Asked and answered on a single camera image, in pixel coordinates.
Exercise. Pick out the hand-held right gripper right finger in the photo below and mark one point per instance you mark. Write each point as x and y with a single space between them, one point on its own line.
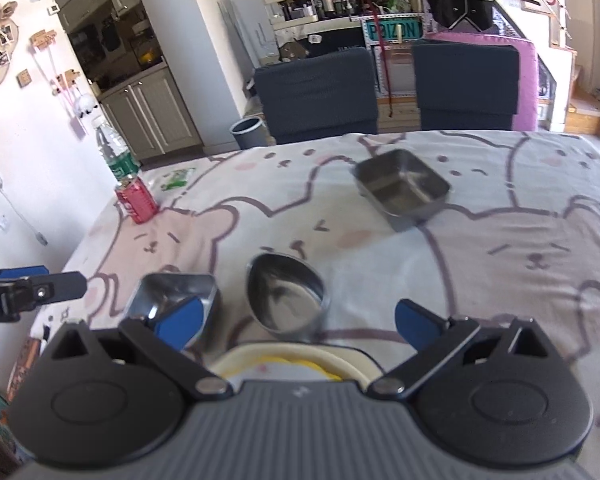
420 325

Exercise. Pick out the grey trash bin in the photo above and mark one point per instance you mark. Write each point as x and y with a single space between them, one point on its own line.
247 135

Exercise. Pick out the small square steel dish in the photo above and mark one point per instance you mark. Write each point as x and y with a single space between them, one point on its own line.
165 290

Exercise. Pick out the dark blue chair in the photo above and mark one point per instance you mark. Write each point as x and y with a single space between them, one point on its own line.
465 85

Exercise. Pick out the grey kitchen cabinet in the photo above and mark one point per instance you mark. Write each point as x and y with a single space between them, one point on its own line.
145 110

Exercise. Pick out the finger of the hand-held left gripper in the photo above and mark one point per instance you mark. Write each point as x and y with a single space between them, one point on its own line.
20 272
55 287

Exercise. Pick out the clear plastic water bottle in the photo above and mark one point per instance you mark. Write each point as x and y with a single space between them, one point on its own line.
115 150

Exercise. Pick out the large square steel dish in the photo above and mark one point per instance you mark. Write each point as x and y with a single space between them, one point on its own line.
405 195

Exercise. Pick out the dark blue chair backs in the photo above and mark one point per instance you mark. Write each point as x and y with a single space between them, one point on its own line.
315 95

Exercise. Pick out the white lemon print bowl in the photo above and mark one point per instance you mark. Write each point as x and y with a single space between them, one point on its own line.
285 363

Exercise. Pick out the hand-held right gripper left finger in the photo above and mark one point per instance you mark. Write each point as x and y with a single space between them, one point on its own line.
180 322

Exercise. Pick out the round steel bowl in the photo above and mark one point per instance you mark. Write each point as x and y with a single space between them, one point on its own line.
285 295

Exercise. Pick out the teal sign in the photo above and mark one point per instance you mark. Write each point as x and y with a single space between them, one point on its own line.
390 30

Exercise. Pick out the green packet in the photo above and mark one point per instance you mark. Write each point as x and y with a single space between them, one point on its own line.
177 179

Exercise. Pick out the bear print tablecloth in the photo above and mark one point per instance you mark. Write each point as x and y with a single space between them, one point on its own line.
480 270

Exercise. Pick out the white hanging ornament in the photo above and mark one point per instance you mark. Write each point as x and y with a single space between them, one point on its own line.
86 106

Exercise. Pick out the red soda can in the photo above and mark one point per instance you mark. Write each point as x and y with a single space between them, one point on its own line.
137 200

